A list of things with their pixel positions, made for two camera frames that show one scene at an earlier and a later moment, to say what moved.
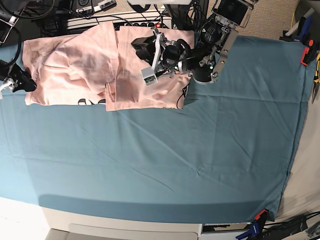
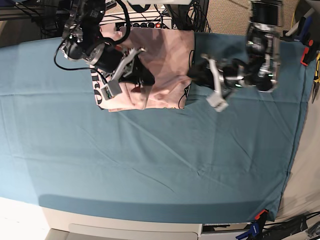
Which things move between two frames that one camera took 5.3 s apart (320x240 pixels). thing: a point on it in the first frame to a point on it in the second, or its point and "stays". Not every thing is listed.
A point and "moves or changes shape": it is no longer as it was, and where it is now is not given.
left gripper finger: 146,44 to 200,72
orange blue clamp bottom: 255,231 stays
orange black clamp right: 309,53 stays
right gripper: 21,79 to 113,60
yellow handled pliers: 316,81 stays
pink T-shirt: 99,66 moves or changes shape
